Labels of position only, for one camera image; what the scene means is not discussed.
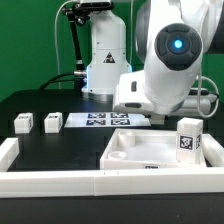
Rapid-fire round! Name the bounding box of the black cable bundle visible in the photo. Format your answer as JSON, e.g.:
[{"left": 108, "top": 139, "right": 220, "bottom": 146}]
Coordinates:
[{"left": 38, "top": 71, "right": 88, "bottom": 91}]

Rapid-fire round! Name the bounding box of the white marker sheet with tags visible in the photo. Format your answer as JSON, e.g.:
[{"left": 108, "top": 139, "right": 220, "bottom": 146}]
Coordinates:
[{"left": 65, "top": 112, "right": 150, "bottom": 128}]

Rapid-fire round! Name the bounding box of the white square table top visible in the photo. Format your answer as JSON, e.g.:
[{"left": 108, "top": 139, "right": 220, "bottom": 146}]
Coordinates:
[{"left": 100, "top": 129, "right": 206, "bottom": 170}]

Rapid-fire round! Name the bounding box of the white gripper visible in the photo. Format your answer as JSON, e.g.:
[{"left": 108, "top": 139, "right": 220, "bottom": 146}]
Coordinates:
[{"left": 113, "top": 71, "right": 219, "bottom": 117}]

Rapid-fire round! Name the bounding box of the white cable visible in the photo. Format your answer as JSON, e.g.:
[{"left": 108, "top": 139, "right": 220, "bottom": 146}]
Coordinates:
[{"left": 54, "top": 0, "right": 79, "bottom": 89}]

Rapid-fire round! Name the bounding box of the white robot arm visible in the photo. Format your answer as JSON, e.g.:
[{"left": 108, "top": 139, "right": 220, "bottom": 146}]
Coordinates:
[{"left": 83, "top": 0, "right": 224, "bottom": 115}]

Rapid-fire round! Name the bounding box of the white U-shaped obstacle fence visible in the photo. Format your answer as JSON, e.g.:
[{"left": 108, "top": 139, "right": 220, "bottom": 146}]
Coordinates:
[{"left": 0, "top": 138, "right": 224, "bottom": 198}]

